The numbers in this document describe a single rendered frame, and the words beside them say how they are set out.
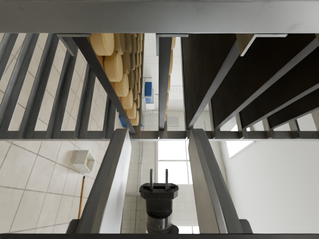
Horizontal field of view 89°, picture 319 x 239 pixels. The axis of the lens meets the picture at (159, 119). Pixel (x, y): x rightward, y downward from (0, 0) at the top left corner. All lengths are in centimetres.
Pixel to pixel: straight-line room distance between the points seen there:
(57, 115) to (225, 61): 57
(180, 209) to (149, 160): 151
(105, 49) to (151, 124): 515
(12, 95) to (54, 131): 23
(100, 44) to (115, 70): 5
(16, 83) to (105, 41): 63
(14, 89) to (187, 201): 450
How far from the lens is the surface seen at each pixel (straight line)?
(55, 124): 66
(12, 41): 98
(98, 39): 24
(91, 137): 59
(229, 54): 25
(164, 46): 21
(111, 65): 28
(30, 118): 72
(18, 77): 84
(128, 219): 485
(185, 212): 483
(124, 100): 38
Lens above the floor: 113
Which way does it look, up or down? level
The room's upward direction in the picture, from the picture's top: 90 degrees clockwise
